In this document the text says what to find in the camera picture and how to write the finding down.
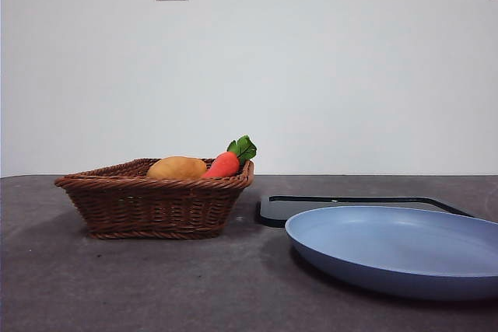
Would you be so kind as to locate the brown wicker basket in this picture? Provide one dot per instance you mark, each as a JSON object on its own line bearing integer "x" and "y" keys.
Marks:
{"x": 155, "y": 207}

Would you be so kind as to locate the yellow-brown potato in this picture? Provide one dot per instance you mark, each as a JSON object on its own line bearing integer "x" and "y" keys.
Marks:
{"x": 177, "y": 167}

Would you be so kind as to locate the orange carrot with green leaves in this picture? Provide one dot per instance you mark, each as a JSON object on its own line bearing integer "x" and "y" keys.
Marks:
{"x": 225, "y": 165}

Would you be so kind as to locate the black flat tray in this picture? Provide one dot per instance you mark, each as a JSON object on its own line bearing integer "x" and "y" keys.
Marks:
{"x": 272, "y": 213}

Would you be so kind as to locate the blue round plate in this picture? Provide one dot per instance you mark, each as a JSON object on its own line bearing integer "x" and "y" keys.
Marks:
{"x": 389, "y": 254}

